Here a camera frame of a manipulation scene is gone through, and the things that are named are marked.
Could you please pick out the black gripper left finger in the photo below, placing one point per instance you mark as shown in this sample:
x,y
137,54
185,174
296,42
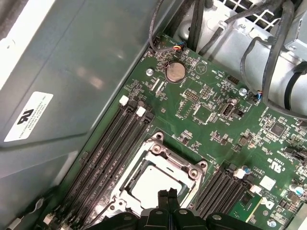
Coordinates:
x,y
156,220

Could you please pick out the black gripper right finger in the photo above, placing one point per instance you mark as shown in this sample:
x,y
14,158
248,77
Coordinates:
x,y
187,220

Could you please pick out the silver CPU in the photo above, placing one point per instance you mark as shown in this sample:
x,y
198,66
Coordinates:
x,y
148,182

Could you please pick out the black RAM slot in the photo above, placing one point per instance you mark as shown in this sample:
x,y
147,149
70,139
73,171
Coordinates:
x,y
211,191
230,194
87,167
220,192
108,167
135,142
97,167

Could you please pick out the CPU socket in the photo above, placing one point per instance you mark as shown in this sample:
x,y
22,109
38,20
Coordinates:
x,y
156,140

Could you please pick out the green RAM stick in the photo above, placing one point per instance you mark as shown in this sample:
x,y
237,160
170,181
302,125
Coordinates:
x,y
247,203

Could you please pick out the green motherboard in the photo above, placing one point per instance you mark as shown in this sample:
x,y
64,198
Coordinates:
x,y
216,119

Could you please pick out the round coin battery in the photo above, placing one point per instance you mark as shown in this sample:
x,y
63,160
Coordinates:
x,y
175,72

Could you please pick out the white warning label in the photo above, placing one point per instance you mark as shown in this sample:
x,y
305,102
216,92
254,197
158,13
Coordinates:
x,y
28,117

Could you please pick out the black PC case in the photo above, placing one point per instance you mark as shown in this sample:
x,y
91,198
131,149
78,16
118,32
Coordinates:
x,y
72,72

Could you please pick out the silver disk bay cage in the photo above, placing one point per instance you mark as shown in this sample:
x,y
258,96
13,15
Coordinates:
x,y
297,28

